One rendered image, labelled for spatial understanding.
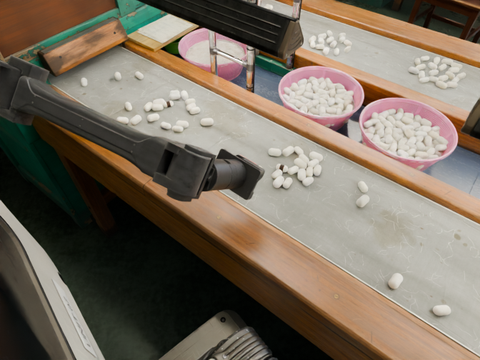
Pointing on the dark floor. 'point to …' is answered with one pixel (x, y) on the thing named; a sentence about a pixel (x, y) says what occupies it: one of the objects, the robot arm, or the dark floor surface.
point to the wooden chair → (472, 9)
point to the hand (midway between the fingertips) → (254, 173)
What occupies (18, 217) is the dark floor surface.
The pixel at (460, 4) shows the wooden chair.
